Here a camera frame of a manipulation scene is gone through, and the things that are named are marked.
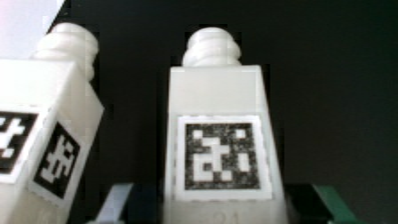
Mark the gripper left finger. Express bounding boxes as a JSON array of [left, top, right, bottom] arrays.
[[88, 182, 161, 224]]

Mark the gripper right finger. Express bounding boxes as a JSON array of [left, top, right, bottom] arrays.
[[285, 183, 370, 224]]

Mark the white leg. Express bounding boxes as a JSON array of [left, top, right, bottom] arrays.
[[0, 23, 104, 224], [164, 27, 288, 224]]

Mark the white square tabletop tray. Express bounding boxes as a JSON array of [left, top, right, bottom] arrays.
[[0, 0, 66, 59]]

